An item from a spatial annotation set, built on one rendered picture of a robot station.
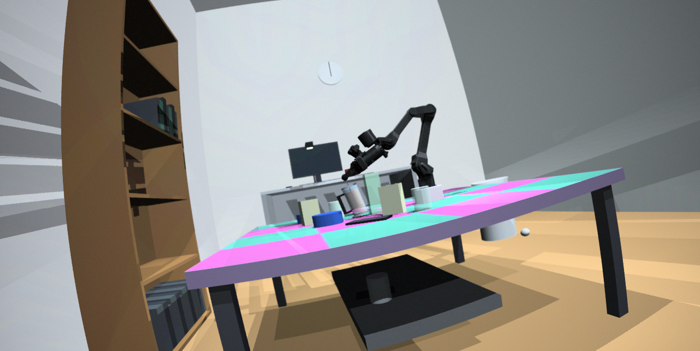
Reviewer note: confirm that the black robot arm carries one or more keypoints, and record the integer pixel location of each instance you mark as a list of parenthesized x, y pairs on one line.
[(419, 162)]

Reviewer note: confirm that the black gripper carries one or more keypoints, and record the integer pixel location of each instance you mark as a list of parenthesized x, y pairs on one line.
[(360, 164)]

